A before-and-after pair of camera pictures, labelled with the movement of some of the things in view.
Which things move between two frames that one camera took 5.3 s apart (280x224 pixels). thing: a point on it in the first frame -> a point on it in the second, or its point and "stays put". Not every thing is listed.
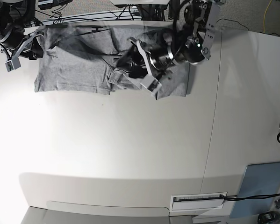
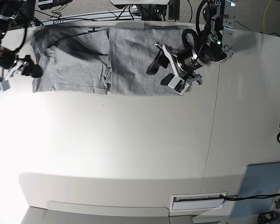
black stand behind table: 158,12 stays put
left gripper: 159,58 -> 184,61
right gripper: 24,45 -> 29,68
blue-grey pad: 259,179 stays put
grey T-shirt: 82,59 stays put
